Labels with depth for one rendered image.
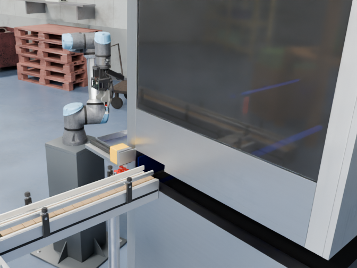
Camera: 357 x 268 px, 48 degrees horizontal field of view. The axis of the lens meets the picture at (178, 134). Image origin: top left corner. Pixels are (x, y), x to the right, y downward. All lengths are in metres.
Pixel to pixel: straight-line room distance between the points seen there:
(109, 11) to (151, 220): 5.54
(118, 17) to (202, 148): 5.64
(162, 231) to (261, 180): 0.65
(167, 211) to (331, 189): 0.79
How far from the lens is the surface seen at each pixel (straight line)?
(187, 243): 1.73
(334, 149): 1.18
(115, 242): 1.79
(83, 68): 6.72
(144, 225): 1.94
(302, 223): 1.31
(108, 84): 2.00
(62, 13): 7.81
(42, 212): 1.49
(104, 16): 7.17
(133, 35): 1.69
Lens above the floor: 1.75
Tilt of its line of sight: 21 degrees down
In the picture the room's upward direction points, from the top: 3 degrees clockwise
